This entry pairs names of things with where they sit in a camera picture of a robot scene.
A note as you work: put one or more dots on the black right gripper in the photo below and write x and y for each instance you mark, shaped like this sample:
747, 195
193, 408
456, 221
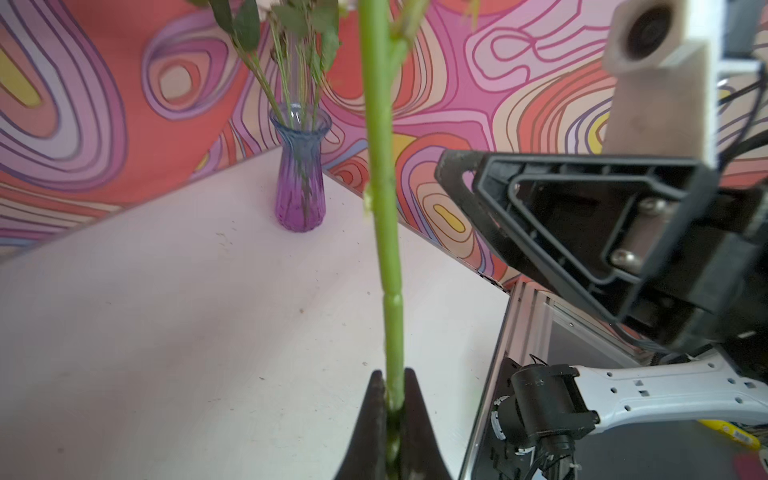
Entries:
607, 232

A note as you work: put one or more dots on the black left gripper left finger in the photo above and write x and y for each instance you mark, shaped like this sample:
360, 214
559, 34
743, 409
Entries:
365, 458

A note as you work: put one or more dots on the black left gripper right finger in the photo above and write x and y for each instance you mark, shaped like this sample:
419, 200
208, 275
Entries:
419, 454

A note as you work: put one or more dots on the purple ribbed glass vase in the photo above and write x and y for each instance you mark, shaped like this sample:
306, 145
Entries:
300, 204

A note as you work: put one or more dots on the small pink rosebud stem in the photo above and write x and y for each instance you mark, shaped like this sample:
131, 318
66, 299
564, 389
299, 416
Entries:
385, 41

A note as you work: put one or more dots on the pink rose stem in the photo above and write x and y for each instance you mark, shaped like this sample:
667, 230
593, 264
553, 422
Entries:
244, 28

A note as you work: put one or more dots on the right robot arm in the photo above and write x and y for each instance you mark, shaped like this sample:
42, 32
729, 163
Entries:
720, 381

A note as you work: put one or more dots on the yellow marker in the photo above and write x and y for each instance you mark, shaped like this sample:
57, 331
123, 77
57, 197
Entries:
733, 432

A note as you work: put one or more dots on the metal base rail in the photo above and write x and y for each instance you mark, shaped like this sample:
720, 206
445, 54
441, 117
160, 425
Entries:
530, 415

